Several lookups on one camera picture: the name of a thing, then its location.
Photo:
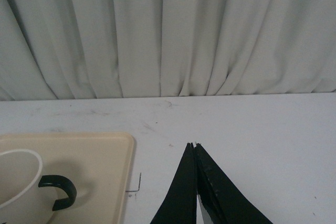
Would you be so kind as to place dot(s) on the cream mug with black handle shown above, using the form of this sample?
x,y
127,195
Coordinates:
x,y
27,194

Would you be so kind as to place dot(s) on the white pleated curtain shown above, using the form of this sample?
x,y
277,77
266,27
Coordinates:
x,y
93,49

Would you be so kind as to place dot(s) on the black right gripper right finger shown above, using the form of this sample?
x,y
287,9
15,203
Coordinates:
x,y
221,199

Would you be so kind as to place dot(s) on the beige square plate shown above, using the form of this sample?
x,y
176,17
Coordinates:
x,y
97,163

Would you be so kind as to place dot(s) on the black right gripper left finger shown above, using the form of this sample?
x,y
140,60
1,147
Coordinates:
x,y
180,204

